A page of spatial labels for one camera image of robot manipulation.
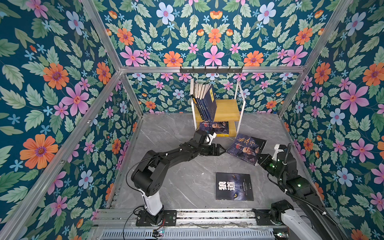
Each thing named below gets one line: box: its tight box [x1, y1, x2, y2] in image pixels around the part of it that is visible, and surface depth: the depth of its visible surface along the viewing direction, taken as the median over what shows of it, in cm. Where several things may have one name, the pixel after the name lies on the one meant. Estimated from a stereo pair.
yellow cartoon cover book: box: [216, 133, 230, 137], surface depth 103 cm
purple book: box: [226, 133, 268, 166], surface depth 84 cm
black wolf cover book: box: [215, 172, 254, 201], surface depth 84 cm
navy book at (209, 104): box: [202, 84, 217, 122], surface depth 85 cm
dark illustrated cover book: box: [199, 121, 229, 134], surface depth 103 cm
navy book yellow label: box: [191, 78, 204, 120], surface depth 80 cm
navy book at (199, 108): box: [195, 83, 205, 121], surface depth 82 cm
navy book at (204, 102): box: [201, 83, 210, 121], surface depth 82 cm
